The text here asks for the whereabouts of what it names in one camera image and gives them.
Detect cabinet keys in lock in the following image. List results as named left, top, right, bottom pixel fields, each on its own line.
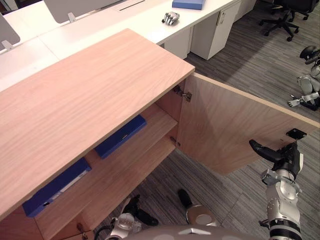
left=75, top=222, right=90, bottom=239

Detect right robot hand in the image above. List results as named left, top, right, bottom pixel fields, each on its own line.
left=249, top=139, right=305, bottom=180

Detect black door latch plate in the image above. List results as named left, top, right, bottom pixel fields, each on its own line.
left=285, top=128, right=308, bottom=141

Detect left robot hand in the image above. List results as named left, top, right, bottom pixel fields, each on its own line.
left=123, top=194, right=159, bottom=226

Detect robot silver leg and foot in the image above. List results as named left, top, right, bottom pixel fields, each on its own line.
left=177, top=188, right=218, bottom=228

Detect blue folder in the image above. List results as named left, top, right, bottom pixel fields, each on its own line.
left=94, top=114, right=148, bottom=160
left=21, top=157, right=93, bottom=219
left=171, top=0, right=207, bottom=12

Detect spare silver robot hand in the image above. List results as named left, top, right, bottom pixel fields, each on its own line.
left=161, top=11, right=181, bottom=26

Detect white drawer pedestal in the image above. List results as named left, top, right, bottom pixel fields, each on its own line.
left=190, top=1, right=241, bottom=61

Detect robot grey torso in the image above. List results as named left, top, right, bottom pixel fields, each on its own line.
left=138, top=223, right=271, bottom=240

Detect silver humanoid robot on floor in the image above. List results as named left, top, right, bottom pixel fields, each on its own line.
left=287, top=45, right=320, bottom=112

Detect wooden cabinet door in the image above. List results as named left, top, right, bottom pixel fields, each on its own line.
left=177, top=72, right=320, bottom=176

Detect wooden office cabinet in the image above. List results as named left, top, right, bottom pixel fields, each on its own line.
left=0, top=28, right=196, bottom=240

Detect grey desk partition screen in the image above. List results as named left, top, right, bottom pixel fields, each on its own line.
left=43, top=0, right=121, bottom=25
left=0, top=12, right=21, bottom=52

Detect black office chair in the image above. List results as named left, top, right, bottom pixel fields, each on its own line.
left=258, top=0, right=320, bottom=43

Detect long white desk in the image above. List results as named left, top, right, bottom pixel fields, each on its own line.
left=0, top=0, right=242, bottom=93

